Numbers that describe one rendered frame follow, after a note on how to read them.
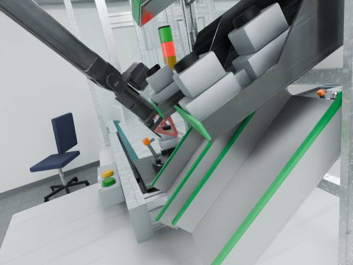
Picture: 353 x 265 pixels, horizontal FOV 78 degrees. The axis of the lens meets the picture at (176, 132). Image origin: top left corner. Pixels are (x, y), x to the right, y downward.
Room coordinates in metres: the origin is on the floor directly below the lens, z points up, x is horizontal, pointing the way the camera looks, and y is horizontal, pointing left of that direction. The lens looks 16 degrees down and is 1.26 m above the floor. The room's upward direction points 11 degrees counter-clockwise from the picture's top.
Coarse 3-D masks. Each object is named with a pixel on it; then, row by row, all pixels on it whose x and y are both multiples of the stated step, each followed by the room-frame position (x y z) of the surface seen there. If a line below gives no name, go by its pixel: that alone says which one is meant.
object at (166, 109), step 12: (252, 0) 0.36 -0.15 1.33; (228, 12) 0.35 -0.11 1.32; (240, 12) 0.35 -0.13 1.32; (216, 24) 0.48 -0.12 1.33; (228, 24) 0.35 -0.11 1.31; (204, 36) 0.48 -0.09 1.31; (216, 36) 0.35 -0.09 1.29; (204, 48) 0.48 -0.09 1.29; (216, 48) 0.35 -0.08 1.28; (228, 48) 0.35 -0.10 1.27; (180, 96) 0.34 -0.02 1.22; (156, 108) 0.33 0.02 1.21; (168, 108) 0.34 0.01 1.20
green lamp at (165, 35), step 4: (160, 28) 0.87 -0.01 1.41; (164, 28) 0.87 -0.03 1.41; (168, 28) 0.87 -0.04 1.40; (160, 32) 0.88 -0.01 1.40; (164, 32) 0.87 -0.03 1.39; (168, 32) 0.87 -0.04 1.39; (160, 36) 0.88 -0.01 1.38; (164, 36) 0.87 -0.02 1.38; (168, 36) 0.87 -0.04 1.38; (160, 40) 0.88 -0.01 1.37; (164, 40) 0.87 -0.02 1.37; (168, 40) 0.87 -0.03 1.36; (172, 40) 0.88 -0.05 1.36
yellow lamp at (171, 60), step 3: (165, 57) 0.87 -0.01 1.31; (168, 57) 0.87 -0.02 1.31; (171, 57) 0.87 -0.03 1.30; (174, 57) 0.87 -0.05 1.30; (165, 60) 0.88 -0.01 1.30; (168, 60) 0.87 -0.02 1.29; (171, 60) 0.87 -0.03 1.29; (174, 60) 0.87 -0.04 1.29; (165, 63) 0.88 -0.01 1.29; (168, 63) 0.87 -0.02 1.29; (171, 63) 0.87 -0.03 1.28; (174, 63) 0.87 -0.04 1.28; (171, 66) 0.87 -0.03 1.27
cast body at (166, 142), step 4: (164, 128) 0.66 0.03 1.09; (168, 128) 0.66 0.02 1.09; (164, 136) 0.65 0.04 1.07; (168, 136) 0.65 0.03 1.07; (172, 136) 0.66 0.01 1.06; (176, 136) 0.66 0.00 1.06; (160, 140) 0.66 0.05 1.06; (164, 140) 0.65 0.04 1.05; (168, 140) 0.65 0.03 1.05; (172, 140) 0.66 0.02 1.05; (176, 140) 0.66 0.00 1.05; (180, 140) 0.66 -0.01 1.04; (160, 144) 0.66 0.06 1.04; (164, 144) 0.65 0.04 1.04; (168, 144) 0.65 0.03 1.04; (172, 144) 0.66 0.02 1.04; (176, 144) 0.66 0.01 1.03; (164, 148) 0.65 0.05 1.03; (168, 148) 0.65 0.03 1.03
